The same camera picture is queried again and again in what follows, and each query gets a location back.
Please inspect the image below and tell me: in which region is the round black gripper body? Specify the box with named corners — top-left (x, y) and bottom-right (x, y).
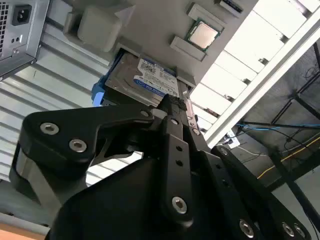
top-left (46, 157), bottom-right (241, 240)

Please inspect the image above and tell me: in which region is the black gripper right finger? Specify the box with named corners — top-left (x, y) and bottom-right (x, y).
top-left (178, 99), bottom-right (315, 240)

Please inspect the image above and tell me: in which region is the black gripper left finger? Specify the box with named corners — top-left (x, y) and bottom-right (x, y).
top-left (8, 95), bottom-right (196, 229)

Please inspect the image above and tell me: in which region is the hard disk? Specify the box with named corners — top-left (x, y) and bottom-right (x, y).
top-left (91, 53), bottom-right (181, 109)

